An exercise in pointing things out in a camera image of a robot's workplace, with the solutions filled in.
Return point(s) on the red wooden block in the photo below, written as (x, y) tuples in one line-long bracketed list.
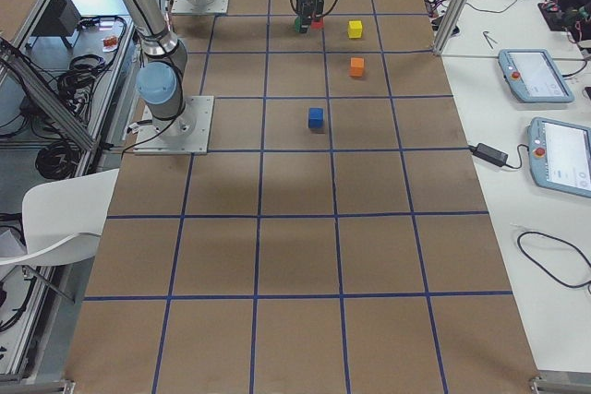
[(317, 24)]

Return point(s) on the green wooden block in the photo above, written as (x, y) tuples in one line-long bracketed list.
[(300, 26)]

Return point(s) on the yellow wooden block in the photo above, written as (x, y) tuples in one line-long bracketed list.
[(355, 29)]

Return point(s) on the orange wooden block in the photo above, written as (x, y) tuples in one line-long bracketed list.
[(357, 67)]

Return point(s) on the blue wooden block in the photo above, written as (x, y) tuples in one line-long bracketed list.
[(315, 118)]

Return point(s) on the black power adapter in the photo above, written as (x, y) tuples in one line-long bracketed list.
[(487, 153)]

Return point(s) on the upper teach pendant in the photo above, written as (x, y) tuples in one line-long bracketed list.
[(533, 77)]

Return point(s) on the teach pendant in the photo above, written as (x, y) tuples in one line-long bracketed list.
[(533, 77), (559, 156)]

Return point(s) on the lower teach pendant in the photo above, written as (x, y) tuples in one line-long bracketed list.
[(559, 156)]

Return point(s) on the white chair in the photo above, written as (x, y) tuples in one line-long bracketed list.
[(63, 221)]

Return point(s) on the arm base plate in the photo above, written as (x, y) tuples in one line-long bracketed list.
[(200, 7), (189, 133)]

